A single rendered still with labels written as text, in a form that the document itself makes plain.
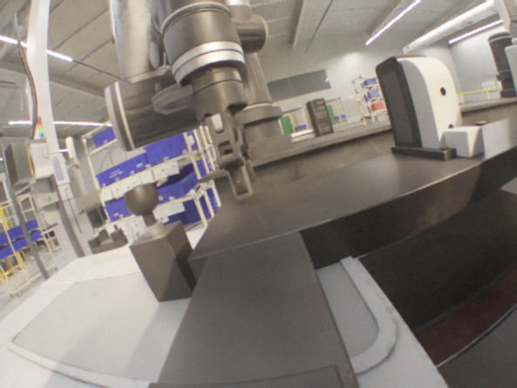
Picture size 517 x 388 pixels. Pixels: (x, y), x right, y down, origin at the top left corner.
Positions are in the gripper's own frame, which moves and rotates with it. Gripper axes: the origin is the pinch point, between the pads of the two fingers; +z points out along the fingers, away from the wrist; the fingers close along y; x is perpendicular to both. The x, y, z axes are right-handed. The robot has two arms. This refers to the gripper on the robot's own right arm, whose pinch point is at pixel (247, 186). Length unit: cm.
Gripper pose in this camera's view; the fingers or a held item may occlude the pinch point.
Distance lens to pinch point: 32.5
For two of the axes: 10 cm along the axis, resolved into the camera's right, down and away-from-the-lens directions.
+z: 3.0, 9.3, 2.1
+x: -9.5, 2.8, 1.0
